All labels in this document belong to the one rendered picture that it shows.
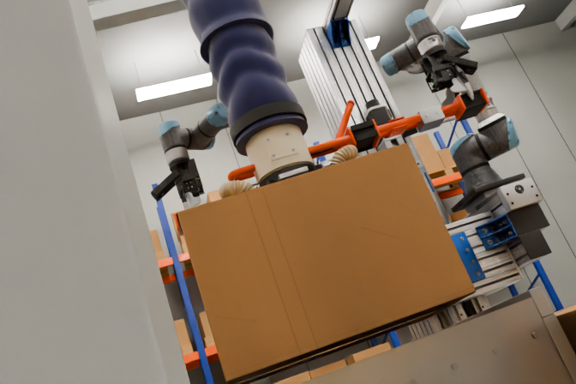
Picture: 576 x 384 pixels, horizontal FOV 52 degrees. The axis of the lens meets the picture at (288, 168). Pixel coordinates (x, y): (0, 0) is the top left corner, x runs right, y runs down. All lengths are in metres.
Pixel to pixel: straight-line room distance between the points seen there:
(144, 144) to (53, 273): 10.65
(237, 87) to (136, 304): 1.29
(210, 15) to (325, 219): 0.75
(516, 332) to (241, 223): 0.63
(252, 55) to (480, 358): 1.00
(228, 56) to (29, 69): 1.23
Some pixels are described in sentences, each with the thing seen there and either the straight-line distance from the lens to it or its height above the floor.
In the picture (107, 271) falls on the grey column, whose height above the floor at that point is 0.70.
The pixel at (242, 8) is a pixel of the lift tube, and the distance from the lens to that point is 1.81.
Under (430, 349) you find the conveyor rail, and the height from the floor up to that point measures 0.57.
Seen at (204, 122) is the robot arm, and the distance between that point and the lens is 1.96.
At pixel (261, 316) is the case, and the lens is 1.34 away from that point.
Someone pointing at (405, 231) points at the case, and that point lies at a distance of 1.43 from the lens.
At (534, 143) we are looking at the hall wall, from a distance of 12.93.
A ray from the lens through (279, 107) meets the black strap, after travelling 1.63.
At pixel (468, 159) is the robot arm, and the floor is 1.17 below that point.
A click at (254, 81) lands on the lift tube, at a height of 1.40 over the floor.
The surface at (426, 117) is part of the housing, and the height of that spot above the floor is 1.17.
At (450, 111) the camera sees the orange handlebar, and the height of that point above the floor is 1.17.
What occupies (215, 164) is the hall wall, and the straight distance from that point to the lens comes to 10.88.
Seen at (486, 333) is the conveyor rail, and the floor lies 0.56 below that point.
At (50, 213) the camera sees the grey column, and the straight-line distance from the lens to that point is 0.48.
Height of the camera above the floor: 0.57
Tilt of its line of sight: 21 degrees up
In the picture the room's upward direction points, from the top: 21 degrees counter-clockwise
